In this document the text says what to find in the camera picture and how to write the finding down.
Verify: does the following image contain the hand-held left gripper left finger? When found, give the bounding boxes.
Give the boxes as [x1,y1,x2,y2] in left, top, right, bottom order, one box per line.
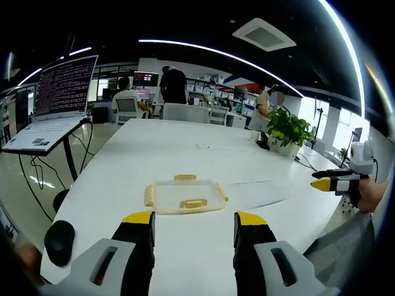
[39,210,157,296]

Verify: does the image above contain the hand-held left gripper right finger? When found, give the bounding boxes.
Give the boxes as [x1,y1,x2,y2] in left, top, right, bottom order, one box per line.
[233,211,341,296]

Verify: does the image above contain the clear plastic box beige buckles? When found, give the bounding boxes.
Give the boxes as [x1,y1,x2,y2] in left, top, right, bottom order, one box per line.
[144,174,230,216]

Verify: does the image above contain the person's right hand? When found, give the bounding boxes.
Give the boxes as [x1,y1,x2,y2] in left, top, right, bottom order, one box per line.
[354,178,390,214]

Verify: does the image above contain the black tripod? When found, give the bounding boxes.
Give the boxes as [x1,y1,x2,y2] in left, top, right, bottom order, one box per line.
[314,97,325,146]

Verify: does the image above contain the grey mesh chair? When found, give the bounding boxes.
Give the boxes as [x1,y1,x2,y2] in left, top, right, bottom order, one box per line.
[303,212,376,288]

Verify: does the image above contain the potted green plant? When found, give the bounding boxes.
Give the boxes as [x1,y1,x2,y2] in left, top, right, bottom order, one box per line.
[266,104,316,158]

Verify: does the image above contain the black computer mouse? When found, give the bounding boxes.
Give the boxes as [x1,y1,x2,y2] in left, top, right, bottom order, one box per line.
[44,220,76,268]

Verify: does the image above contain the small black box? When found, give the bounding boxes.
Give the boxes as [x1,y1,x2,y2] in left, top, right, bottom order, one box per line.
[256,131,273,151]

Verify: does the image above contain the black laptop stand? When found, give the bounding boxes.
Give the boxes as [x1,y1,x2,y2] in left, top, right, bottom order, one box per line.
[2,118,93,213]

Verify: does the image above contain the ceiling light strip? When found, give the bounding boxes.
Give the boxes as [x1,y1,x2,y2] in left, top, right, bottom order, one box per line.
[17,46,93,87]
[138,38,306,98]
[319,0,367,109]

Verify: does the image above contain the white office chair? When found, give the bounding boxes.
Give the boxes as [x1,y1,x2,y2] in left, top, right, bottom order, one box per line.
[162,103,211,125]
[115,97,139,126]
[209,106,230,126]

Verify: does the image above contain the white storage shelf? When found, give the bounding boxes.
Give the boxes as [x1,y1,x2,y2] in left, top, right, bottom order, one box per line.
[186,73,260,117]

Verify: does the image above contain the ceiling air conditioner vent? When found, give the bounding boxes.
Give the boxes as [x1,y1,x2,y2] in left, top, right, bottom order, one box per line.
[231,17,297,52]

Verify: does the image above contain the red-lit monitor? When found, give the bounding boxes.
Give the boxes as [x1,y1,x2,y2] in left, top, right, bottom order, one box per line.
[133,70,160,88]

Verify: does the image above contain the white laptop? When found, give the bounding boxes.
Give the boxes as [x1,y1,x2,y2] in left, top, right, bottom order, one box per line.
[1,54,99,152]

